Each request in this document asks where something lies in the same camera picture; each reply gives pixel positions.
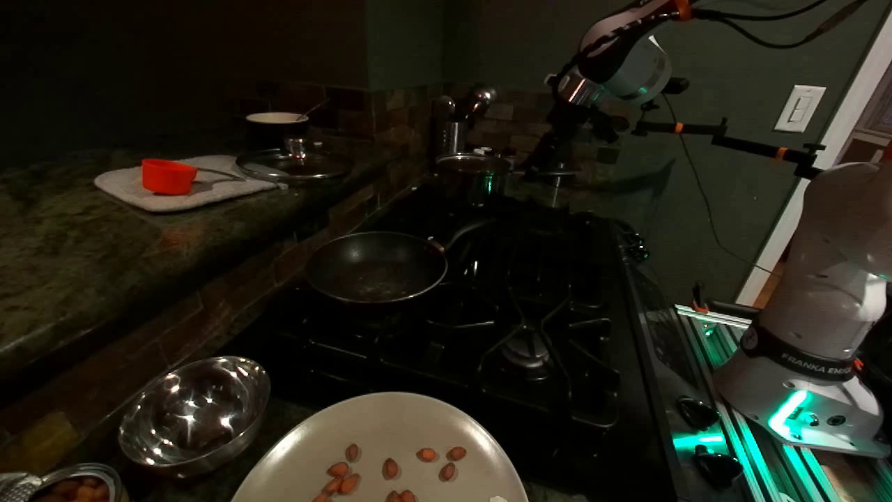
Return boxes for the dark bowl with white rim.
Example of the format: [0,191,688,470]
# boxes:
[242,108,313,149]

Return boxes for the white cutting board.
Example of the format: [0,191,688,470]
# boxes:
[91,152,282,218]

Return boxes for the white wall outlet plate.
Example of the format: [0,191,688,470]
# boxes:
[771,80,827,133]

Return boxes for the red measuring cup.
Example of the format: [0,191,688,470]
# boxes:
[137,155,201,198]

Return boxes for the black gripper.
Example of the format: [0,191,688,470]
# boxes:
[525,70,625,174]

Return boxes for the open tin can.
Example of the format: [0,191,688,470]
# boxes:
[0,459,130,502]

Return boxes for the black frying pan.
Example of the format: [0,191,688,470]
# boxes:
[304,218,495,310]

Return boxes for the stainless steel pot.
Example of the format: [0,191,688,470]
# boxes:
[433,147,516,209]

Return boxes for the white plate with nuts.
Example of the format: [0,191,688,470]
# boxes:
[228,386,533,502]

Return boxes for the stainless steel mixing bowl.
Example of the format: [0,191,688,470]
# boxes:
[115,354,272,478]

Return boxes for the green-lit aluminium robot cart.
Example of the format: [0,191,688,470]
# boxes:
[664,293,892,502]

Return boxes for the black gas stove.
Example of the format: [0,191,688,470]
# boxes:
[242,181,709,502]

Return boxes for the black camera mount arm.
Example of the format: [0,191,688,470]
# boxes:
[633,114,827,179]

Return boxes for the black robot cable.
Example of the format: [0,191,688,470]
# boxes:
[688,0,869,53]

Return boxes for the glass pot lid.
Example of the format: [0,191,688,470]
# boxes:
[238,133,345,183]

